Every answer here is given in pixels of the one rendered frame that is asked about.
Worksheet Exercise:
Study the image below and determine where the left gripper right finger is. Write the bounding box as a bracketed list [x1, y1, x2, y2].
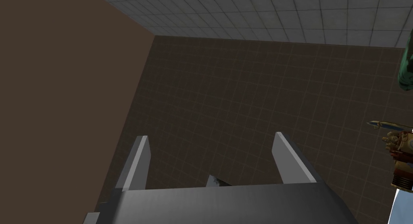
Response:
[271, 131, 323, 185]

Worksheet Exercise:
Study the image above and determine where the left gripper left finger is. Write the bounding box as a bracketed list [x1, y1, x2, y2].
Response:
[115, 135, 152, 191]

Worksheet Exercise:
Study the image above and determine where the gold and red figurine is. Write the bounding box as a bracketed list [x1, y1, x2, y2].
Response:
[367, 120, 413, 190]

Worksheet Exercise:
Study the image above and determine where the green rounded object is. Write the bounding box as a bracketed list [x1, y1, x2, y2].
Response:
[398, 33, 413, 91]

